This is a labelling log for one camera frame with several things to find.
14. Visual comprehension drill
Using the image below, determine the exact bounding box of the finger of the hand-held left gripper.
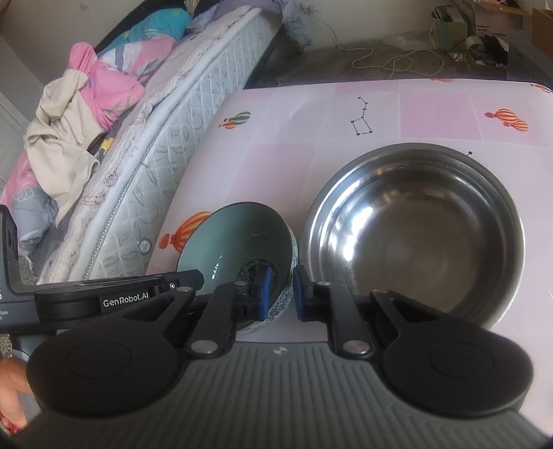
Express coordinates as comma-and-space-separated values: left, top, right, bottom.
162, 269, 205, 299

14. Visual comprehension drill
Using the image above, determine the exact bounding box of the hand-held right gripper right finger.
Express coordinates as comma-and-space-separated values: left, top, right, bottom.
293, 264, 433, 360

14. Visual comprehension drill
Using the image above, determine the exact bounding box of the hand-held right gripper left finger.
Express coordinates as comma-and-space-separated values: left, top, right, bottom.
122, 264, 274, 360

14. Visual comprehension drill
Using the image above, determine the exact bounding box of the green ceramic bowl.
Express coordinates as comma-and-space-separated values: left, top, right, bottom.
175, 202, 300, 333

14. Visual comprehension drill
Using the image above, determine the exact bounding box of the deep steel bowl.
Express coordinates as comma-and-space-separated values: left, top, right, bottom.
299, 142, 526, 331

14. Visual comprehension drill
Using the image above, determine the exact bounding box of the person's left hand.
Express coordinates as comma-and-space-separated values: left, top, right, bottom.
0, 357, 34, 438

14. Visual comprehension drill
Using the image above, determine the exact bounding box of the white quilted mattress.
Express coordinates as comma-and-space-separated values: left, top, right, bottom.
37, 4, 287, 286

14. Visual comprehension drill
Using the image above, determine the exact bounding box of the yellow black small object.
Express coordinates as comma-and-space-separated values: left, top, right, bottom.
88, 135, 115, 164

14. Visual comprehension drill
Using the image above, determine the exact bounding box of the pink printed tablecloth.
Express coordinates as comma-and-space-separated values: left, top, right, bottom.
154, 79, 553, 346

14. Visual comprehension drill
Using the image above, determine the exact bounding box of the beige garment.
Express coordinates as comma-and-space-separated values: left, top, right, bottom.
24, 69, 109, 228

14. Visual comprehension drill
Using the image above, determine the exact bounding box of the blue printed quilt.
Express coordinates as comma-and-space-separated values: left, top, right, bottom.
114, 6, 193, 48

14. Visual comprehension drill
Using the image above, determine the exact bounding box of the grey bed sheet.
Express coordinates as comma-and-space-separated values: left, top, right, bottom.
186, 0, 318, 49

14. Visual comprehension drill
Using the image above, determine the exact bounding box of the small teal box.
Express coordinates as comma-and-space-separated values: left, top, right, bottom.
431, 5, 471, 55

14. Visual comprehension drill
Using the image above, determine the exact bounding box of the open cardboard box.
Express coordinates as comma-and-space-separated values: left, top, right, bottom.
469, 0, 535, 32

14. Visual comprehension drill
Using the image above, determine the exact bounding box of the white cable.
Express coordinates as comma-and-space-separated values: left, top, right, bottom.
317, 15, 446, 79

